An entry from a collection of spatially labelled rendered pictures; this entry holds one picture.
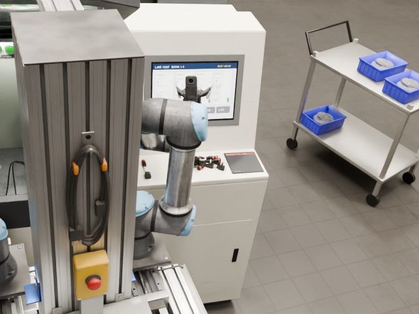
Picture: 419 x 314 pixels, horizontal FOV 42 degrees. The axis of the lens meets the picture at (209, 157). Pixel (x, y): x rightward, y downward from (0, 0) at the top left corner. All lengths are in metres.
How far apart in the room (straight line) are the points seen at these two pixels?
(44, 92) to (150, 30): 1.31
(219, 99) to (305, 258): 1.45
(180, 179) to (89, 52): 0.74
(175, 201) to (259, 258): 1.77
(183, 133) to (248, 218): 1.17
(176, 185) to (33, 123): 0.73
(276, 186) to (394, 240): 0.91
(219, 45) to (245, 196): 0.73
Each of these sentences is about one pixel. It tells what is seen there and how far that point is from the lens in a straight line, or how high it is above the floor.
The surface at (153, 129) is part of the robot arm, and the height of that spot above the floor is 1.61.
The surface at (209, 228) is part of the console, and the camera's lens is 2.74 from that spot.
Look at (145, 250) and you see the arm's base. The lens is 2.05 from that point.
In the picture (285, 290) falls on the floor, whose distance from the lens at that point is 3.46.
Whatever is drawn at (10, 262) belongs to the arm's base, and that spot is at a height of 1.10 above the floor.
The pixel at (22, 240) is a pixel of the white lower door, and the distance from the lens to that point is 2.61.
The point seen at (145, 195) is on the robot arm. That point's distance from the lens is 1.97.
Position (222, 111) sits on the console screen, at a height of 1.18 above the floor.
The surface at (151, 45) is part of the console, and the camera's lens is 2.47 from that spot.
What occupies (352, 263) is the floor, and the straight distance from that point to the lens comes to 3.77.
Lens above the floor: 2.57
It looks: 37 degrees down
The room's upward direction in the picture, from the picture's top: 9 degrees clockwise
